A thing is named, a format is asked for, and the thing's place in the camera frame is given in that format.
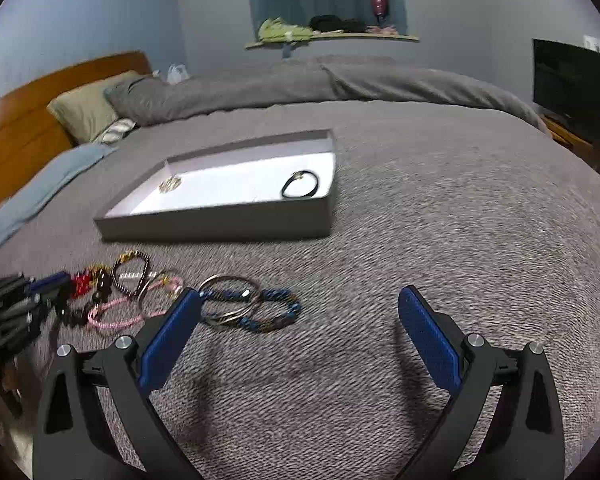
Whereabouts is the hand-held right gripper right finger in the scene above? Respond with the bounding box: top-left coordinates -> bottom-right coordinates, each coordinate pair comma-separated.
397,285 -> 566,480

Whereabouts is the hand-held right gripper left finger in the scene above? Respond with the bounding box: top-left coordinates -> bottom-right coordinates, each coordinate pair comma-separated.
32,287 -> 203,480

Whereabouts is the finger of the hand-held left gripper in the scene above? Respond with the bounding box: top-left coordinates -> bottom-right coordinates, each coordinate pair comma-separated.
30,271 -> 73,297
32,300 -> 88,328

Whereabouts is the pink braided cord bracelet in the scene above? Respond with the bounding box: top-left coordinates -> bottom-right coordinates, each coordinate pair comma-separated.
145,271 -> 184,307
87,296 -> 147,332

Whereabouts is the dark bead bracelet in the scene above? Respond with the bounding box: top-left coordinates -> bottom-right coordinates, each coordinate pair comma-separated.
91,266 -> 113,306

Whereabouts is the thin silver bangle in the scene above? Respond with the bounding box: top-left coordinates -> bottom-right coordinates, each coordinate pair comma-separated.
197,274 -> 263,329

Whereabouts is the brown gold bead bracelet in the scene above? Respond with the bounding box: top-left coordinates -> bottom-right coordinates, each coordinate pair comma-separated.
111,252 -> 151,297

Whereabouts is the blue bead bracelet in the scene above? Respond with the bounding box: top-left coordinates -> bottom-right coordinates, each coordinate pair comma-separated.
204,287 -> 301,335

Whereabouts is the grey cardboard tray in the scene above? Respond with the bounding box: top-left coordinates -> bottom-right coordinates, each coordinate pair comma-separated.
94,129 -> 338,242

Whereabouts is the light blue blanket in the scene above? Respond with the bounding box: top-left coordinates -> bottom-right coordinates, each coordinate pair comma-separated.
0,142 -> 118,266

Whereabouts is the grey bedspread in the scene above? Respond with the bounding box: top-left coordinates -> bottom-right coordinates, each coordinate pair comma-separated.
0,100 -> 600,480

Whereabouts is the striped pillow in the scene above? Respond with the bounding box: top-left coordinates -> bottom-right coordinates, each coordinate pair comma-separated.
94,118 -> 137,145

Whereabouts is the wooden headboard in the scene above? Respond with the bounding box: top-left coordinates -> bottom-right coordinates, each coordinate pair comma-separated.
0,51 -> 153,223

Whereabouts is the olive pillow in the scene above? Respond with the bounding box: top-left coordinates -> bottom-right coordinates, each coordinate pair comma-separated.
47,71 -> 143,143

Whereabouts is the wooden television stand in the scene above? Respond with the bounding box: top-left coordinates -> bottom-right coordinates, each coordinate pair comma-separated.
540,114 -> 600,181

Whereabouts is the grey duvet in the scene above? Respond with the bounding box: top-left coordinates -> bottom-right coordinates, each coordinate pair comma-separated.
104,55 -> 551,136

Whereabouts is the black television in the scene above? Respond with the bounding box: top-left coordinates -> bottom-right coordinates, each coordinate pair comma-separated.
532,38 -> 600,146

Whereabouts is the green cloth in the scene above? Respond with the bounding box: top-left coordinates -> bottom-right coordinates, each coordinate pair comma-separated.
257,17 -> 313,42

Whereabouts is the wooden window shelf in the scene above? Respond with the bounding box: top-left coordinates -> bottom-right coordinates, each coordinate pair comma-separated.
245,32 -> 421,51

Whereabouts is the black cloth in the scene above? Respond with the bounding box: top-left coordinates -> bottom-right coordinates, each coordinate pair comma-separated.
308,14 -> 368,34

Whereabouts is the black hair tie bracelet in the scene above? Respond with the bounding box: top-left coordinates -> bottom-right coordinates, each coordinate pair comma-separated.
281,170 -> 322,200

